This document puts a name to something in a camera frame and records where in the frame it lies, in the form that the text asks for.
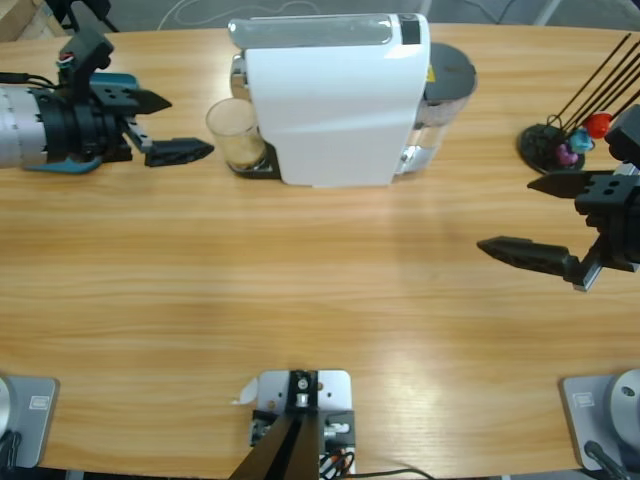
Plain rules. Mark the brown espresso coffee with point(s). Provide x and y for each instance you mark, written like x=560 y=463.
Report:
x=244 y=150

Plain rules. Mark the white capsule coffee machine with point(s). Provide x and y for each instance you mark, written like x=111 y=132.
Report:
x=340 y=115

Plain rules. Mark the dark camera post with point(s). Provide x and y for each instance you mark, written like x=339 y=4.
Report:
x=287 y=450

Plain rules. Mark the teal plastic tray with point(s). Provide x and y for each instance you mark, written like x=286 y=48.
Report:
x=117 y=80

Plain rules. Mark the white paper tape label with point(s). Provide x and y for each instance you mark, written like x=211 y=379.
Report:
x=247 y=392

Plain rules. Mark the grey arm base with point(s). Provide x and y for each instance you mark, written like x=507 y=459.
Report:
x=35 y=415
x=590 y=415

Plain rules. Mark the white metal frame leg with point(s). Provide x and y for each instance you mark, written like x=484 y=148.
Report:
x=550 y=10

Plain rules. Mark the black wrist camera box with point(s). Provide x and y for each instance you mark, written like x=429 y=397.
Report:
x=625 y=135
x=87 y=55

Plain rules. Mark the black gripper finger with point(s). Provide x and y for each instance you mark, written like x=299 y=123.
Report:
x=145 y=102
x=530 y=255
x=177 y=151
x=562 y=185

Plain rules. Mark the red coffee capsule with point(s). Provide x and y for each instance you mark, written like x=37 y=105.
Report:
x=598 y=124

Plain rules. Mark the black capsule holder with rods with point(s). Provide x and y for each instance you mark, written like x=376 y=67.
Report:
x=537 y=145

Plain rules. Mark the black drip tray metal grid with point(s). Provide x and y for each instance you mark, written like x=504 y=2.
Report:
x=257 y=173

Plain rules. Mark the black chair legs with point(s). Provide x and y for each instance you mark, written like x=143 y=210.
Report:
x=95 y=12

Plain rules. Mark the purple coffee capsule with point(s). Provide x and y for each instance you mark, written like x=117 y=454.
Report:
x=566 y=154

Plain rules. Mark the light wooden box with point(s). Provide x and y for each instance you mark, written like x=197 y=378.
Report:
x=25 y=20

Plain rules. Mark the clear water tank grey lid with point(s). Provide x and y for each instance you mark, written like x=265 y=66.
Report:
x=450 y=70

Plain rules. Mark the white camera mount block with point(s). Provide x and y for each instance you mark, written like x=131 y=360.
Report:
x=335 y=395

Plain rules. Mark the clear glass cup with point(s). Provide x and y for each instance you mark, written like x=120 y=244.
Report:
x=232 y=125

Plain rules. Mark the blue coffee capsule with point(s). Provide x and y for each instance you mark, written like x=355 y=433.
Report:
x=581 y=141

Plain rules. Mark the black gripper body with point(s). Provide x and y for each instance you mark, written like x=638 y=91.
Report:
x=85 y=127
x=617 y=220

